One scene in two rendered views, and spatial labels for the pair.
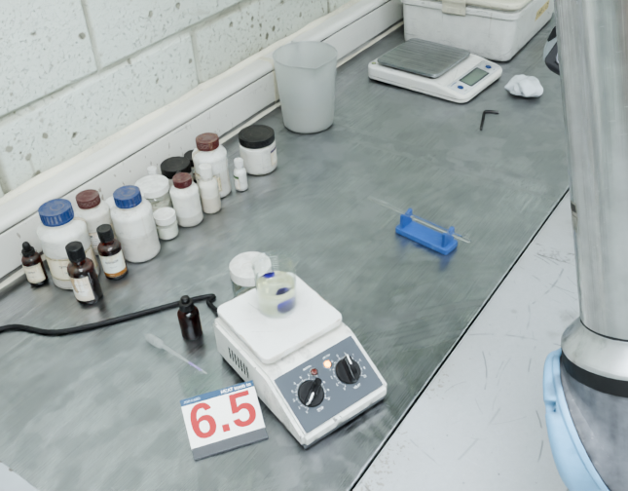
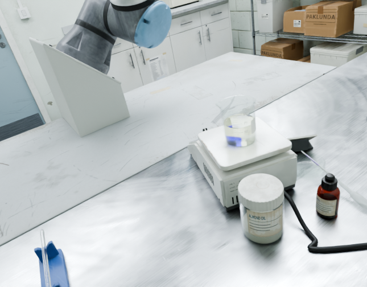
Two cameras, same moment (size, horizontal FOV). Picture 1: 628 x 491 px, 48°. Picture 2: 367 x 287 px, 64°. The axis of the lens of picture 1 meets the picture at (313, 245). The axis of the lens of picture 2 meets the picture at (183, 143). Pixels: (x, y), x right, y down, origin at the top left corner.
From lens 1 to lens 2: 1.13 m
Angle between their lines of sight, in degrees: 108
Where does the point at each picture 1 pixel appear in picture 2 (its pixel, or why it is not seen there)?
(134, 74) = not seen: outside the picture
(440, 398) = (161, 152)
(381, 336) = (169, 187)
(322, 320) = (211, 132)
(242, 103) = not seen: outside the picture
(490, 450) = (157, 134)
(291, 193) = not seen: outside the picture
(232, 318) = (278, 136)
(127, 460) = (349, 139)
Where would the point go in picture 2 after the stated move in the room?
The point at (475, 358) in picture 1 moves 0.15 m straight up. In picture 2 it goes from (127, 168) to (105, 104)
